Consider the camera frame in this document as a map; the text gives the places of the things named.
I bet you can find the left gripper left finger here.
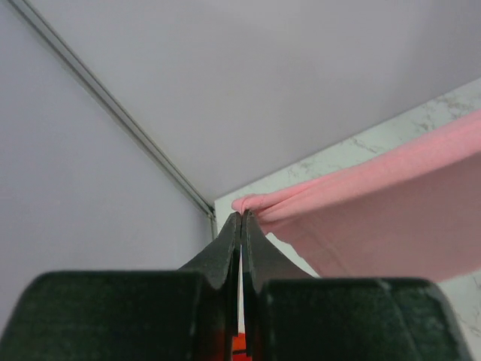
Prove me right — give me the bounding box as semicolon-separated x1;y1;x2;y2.
1;213;241;360

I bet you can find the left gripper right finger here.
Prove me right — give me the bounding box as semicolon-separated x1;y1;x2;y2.
240;211;472;360

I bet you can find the pink t shirt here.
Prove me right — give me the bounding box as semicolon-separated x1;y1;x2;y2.
232;112;480;281

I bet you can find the red folded t shirt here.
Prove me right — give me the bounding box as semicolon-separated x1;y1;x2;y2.
231;332;252;361

